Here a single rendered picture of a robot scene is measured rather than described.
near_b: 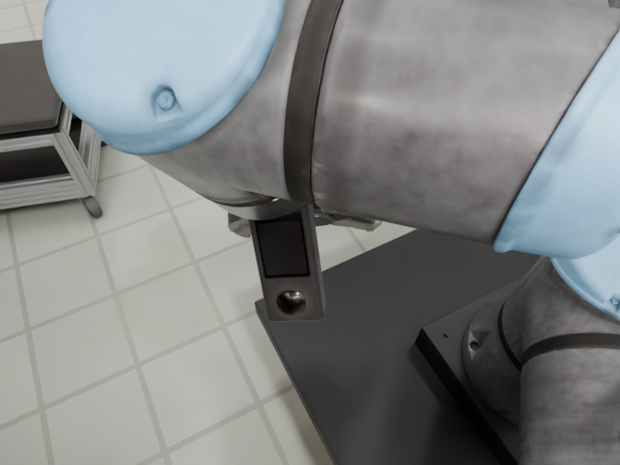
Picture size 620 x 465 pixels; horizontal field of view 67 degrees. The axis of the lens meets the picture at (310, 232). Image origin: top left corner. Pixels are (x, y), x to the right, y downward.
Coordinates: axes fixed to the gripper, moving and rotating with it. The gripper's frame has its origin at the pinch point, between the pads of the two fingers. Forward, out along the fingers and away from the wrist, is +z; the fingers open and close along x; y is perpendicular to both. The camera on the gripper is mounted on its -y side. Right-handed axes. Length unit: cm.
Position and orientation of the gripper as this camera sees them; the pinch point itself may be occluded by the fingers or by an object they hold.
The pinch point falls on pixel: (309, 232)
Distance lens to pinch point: 50.7
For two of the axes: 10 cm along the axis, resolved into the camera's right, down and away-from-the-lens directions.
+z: 1.5, 1.5, 9.8
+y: -0.3, -9.9, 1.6
